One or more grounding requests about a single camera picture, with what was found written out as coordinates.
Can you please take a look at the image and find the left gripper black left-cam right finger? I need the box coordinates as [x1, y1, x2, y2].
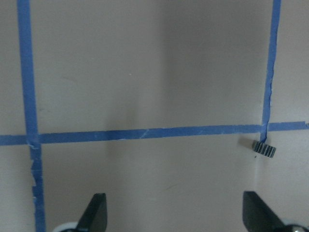
[242, 191, 285, 232]

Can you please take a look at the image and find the left gripper black left-cam left finger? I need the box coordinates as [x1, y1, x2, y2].
[76, 193, 108, 232]

